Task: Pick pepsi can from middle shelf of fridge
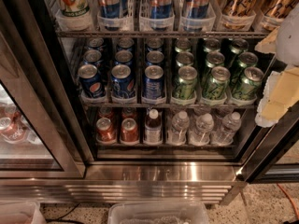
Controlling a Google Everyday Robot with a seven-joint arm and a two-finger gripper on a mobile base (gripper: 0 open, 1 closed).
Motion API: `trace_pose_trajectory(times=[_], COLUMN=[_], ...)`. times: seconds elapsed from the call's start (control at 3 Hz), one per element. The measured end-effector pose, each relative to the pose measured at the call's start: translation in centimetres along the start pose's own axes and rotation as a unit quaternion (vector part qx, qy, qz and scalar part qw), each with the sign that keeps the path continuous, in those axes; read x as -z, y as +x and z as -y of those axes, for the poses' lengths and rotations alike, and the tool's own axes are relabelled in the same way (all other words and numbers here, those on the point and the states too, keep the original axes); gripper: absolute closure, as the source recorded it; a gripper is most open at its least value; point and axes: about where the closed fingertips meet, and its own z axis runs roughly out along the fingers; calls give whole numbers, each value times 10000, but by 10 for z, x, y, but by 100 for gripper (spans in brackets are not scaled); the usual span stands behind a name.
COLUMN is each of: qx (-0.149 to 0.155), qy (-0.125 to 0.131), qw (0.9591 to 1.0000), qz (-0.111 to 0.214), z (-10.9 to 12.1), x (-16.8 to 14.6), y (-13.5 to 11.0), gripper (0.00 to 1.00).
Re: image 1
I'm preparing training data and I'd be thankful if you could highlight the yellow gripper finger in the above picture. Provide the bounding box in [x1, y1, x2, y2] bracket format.
[255, 66, 299, 128]
[254, 28, 278, 54]

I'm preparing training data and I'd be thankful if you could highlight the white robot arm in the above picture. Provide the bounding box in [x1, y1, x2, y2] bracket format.
[255, 6, 299, 128]

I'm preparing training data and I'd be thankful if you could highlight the second row right green can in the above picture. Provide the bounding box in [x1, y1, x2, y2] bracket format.
[230, 51, 258, 84]

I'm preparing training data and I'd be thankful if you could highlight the second row green can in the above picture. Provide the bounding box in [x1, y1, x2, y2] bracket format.
[175, 51, 194, 69]
[230, 51, 258, 84]
[203, 51, 225, 78]

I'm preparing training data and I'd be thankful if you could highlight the back right green can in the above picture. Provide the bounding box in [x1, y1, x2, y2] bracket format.
[227, 38, 249, 63]

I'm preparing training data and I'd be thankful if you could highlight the front right green can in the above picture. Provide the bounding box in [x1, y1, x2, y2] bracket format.
[232, 66, 263, 101]

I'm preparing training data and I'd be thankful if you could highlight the second row middle green can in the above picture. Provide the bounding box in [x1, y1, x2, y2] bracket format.
[203, 51, 225, 78]

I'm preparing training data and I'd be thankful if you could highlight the back middle green can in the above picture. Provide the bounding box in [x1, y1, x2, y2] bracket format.
[203, 38, 221, 53]

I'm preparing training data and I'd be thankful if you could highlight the front middle green can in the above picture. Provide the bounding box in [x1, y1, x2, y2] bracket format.
[202, 66, 231, 100]

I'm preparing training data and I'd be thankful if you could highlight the right red bull can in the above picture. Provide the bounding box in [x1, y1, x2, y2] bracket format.
[182, 0, 209, 19]

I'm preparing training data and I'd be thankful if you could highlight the red bull can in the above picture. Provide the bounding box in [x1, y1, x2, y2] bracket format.
[149, 0, 172, 19]
[182, 0, 209, 19]
[97, 0, 128, 19]

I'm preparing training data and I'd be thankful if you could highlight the right fridge door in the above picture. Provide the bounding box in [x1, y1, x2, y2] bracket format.
[237, 103, 299, 184]

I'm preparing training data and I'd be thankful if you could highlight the front left green can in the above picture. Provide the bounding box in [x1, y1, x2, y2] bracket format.
[172, 66, 197, 100]

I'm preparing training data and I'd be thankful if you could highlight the back left green can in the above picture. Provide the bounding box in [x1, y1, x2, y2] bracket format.
[174, 38, 192, 53]

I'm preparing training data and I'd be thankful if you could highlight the second row left green can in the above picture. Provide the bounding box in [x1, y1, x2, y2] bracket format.
[175, 51, 194, 69]

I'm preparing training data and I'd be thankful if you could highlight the second row right pepsi can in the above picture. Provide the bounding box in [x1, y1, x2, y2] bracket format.
[146, 50, 164, 67]

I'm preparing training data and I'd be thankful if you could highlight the second row pepsi can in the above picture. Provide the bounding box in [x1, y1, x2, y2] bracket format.
[83, 49, 105, 68]
[146, 50, 164, 67]
[114, 50, 134, 67]

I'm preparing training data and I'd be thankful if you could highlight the middle red bull can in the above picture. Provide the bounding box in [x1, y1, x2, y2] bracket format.
[149, 0, 172, 19]

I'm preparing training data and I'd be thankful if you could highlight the second row middle pepsi can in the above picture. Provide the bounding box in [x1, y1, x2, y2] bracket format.
[114, 50, 134, 67]

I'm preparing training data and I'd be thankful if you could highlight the front right red can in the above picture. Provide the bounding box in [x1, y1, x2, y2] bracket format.
[121, 118, 139, 142]

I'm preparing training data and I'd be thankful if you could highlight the left red bull can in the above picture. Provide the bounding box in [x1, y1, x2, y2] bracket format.
[97, 0, 128, 19]

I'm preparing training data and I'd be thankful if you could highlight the stainless steel fridge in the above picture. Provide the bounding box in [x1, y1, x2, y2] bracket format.
[0, 0, 287, 204]

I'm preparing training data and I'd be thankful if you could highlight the second row left pepsi can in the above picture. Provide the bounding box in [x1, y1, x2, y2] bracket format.
[83, 49, 105, 68]

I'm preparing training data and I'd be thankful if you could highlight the front left red can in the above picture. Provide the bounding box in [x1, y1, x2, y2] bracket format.
[96, 118, 116, 142]

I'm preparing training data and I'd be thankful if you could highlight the left fridge glass door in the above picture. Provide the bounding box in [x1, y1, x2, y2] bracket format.
[0, 32, 85, 180]

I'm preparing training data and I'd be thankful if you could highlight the right water bottle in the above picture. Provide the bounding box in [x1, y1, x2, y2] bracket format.
[211, 112, 241, 147]

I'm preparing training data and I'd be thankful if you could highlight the water bottle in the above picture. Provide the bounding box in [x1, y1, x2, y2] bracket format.
[211, 112, 241, 147]
[168, 111, 190, 146]
[190, 113, 214, 147]

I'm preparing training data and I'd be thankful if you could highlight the middle water bottle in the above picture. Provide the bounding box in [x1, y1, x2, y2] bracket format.
[190, 113, 214, 147]

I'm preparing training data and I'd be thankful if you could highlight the left water bottle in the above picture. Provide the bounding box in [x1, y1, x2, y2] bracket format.
[168, 111, 190, 146]

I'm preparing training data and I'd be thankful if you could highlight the brown juice bottle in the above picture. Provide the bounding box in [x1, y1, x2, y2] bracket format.
[144, 109, 162, 145]

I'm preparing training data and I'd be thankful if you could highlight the clear plastic bin centre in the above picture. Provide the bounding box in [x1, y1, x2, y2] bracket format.
[107, 200, 209, 224]

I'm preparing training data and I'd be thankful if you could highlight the clear plastic bin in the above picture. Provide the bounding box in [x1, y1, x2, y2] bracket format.
[0, 201, 47, 224]
[107, 200, 209, 224]

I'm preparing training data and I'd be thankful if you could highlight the clear plastic bin left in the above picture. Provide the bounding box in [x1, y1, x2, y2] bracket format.
[0, 201, 47, 224]

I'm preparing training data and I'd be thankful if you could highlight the orange cable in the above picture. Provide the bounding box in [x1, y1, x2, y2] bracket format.
[276, 183, 299, 220]

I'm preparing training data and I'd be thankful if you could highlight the black cable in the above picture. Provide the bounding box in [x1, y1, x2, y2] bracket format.
[45, 203, 86, 224]

